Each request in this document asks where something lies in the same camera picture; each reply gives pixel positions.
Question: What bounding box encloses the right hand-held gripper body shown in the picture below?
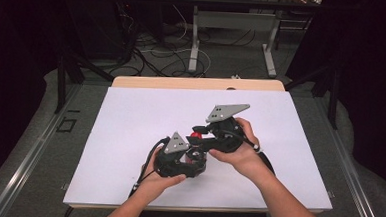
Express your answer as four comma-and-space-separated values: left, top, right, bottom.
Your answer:
204, 101, 251, 155

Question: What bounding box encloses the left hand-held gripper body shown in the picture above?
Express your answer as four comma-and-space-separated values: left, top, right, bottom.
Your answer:
152, 130, 197, 180

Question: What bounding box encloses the person's right hand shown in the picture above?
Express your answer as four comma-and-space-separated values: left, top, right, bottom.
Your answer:
207, 115, 272, 183

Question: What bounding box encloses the person's left hand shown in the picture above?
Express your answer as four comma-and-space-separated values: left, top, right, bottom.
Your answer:
139, 145, 189, 193

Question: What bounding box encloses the white table board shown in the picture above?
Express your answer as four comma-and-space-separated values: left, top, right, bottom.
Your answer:
63, 79, 339, 217

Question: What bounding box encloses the wooden table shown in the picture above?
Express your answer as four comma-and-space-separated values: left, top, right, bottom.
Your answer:
69, 69, 331, 217

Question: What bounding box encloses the black metal stand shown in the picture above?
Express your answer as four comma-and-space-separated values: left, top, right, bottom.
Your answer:
54, 45, 117, 117
282, 57, 342, 131

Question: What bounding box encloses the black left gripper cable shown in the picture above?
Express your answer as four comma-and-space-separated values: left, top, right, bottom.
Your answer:
128, 134, 171, 201

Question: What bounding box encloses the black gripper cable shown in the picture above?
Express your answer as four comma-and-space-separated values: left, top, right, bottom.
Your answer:
226, 129, 279, 176
128, 134, 171, 201

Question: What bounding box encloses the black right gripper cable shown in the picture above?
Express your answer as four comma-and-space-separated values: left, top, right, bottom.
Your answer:
226, 129, 279, 176

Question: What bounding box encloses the white floor cable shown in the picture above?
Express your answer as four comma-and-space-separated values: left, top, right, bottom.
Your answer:
138, 2, 215, 77

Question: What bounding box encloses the black floor cable bundle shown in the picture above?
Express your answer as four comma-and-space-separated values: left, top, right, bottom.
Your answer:
111, 2, 200, 81

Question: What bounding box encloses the black floor socket frame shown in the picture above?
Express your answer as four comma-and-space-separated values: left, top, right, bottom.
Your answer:
56, 115, 78, 134

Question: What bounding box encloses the white metal-frame desk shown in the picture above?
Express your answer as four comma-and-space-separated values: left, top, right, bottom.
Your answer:
168, 0, 325, 81

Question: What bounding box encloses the aluminium floor rail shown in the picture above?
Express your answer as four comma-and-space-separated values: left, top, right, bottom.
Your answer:
310, 97, 386, 217
0, 79, 83, 217

